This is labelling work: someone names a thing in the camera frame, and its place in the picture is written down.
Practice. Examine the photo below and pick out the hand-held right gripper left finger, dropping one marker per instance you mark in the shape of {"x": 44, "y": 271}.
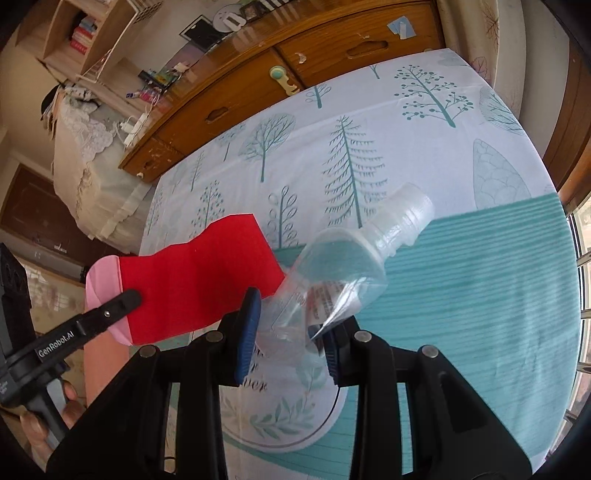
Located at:
{"x": 247, "y": 332}

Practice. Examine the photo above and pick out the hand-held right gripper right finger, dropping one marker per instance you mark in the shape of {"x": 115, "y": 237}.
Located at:
{"x": 331, "y": 357}

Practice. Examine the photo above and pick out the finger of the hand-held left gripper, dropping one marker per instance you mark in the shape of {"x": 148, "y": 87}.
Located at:
{"x": 115, "y": 307}

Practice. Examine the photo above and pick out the red paper with pink back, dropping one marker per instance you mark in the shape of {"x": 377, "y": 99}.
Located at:
{"x": 194, "y": 277}

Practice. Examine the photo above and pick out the clear plastic bottle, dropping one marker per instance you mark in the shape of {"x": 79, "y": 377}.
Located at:
{"x": 341, "y": 263}

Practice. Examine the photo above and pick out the person's left hand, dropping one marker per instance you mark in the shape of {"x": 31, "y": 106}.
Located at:
{"x": 71, "y": 404}

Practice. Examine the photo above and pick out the white lace cover cloth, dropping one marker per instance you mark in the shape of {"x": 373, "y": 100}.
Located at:
{"x": 87, "y": 184}

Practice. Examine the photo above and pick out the brown wooden door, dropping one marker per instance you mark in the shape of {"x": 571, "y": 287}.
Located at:
{"x": 37, "y": 207}

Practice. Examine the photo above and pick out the blue tree-print tablecloth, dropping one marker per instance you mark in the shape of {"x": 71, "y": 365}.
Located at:
{"x": 461, "y": 300}

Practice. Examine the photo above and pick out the white power strip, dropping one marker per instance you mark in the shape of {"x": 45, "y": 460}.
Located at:
{"x": 131, "y": 124}

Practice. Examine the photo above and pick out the wooden dresser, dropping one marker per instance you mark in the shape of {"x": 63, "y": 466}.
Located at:
{"x": 240, "y": 87}

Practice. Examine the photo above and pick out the green child safety lock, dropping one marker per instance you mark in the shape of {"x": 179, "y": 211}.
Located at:
{"x": 284, "y": 78}

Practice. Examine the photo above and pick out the window with grille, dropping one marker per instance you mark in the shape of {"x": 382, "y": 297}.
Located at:
{"x": 582, "y": 277}

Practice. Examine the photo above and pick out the stack of books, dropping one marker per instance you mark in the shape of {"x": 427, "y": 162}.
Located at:
{"x": 83, "y": 34}

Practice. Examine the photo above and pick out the wooden bookshelf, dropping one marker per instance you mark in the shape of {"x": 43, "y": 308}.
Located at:
{"x": 55, "y": 27}

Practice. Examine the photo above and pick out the round white disc ornament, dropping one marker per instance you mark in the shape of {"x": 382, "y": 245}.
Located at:
{"x": 228, "y": 18}

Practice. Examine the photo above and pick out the black white striped box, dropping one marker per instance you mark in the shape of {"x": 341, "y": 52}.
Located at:
{"x": 272, "y": 3}

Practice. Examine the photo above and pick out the blue sticker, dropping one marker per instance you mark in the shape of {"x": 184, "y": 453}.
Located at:
{"x": 401, "y": 26}

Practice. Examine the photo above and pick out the beige curtain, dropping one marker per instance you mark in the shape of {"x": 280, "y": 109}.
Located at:
{"x": 466, "y": 27}

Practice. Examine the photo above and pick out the black picture frame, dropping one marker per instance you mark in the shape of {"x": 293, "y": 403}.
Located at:
{"x": 198, "y": 30}

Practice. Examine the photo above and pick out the small photo frame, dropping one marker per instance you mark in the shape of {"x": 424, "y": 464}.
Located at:
{"x": 249, "y": 10}

